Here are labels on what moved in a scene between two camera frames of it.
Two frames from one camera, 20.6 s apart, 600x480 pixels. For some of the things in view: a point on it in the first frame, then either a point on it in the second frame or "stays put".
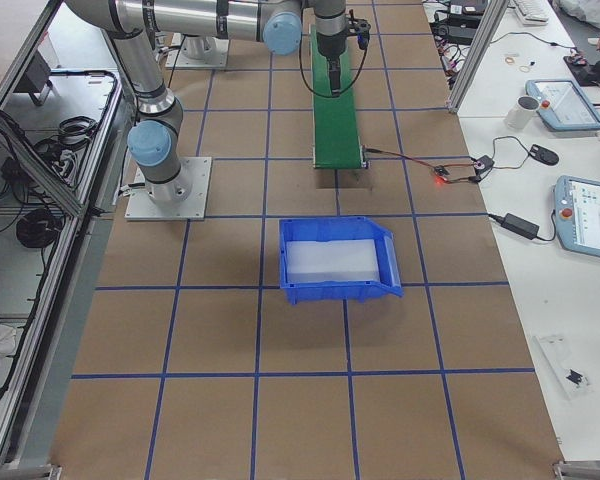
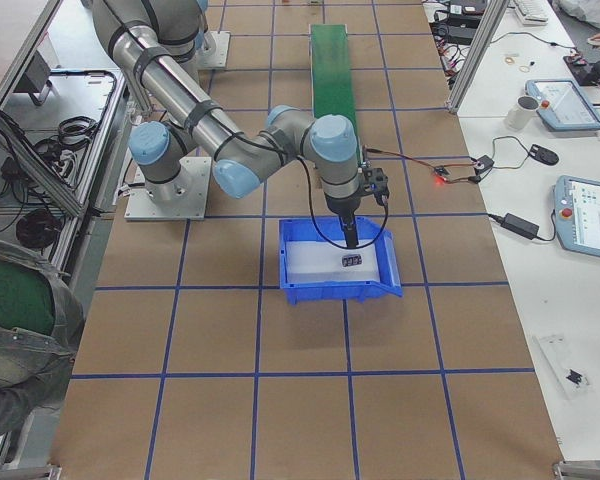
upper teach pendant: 564,105 stays put
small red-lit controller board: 441,172 stays put
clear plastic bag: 563,364 stays put
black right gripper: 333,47 -> 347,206
